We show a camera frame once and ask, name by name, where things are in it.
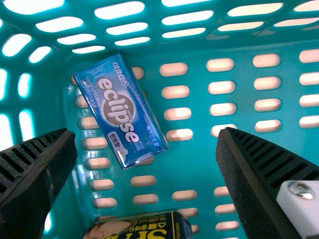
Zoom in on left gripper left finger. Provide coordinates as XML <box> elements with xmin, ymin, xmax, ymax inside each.
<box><xmin>0</xmin><ymin>127</ymin><xmax>78</xmax><ymax>239</ymax></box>

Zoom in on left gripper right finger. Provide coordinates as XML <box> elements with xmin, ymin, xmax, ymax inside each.
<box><xmin>215</xmin><ymin>126</ymin><xmax>319</xmax><ymax>239</ymax></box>

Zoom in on blue rectangular tin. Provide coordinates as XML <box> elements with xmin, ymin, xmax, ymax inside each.
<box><xmin>73</xmin><ymin>52</ymin><xmax>169</xmax><ymax>170</ymax></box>

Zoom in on teal shopping basket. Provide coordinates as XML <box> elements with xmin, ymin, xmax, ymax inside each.
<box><xmin>0</xmin><ymin>0</ymin><xmax>319</xmax><ymax>239</ymax></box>

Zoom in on yellow and black rectangular tin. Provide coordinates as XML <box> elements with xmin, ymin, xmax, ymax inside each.
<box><xmin>83</xmin><ymin>210</ymin><xmax>194</xmax><ymax>239</ymax></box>

